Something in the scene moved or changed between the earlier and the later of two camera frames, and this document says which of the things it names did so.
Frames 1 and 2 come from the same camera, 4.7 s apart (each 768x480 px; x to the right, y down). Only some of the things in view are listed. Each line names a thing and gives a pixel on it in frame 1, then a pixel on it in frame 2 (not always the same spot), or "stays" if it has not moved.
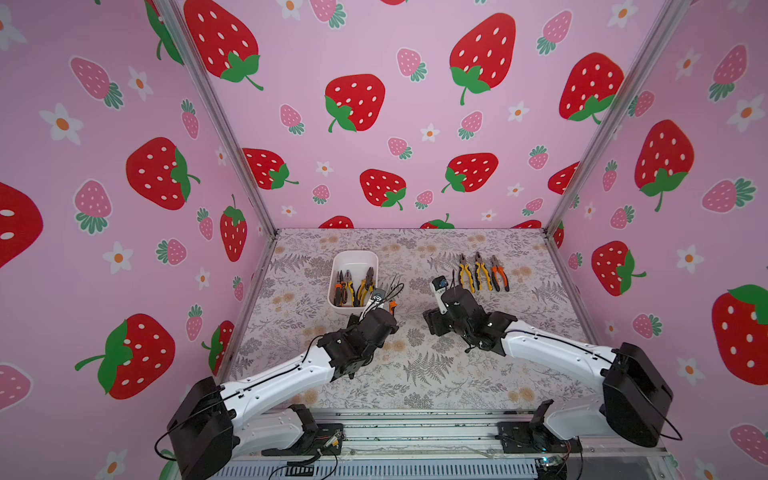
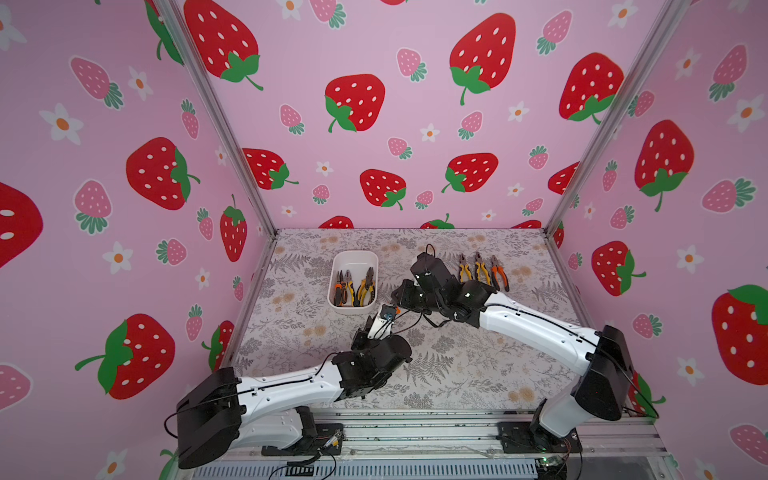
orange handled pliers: (494, 268) stays
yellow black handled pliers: (478, 267) stays
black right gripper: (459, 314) → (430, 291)
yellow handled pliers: (464, 265) stays
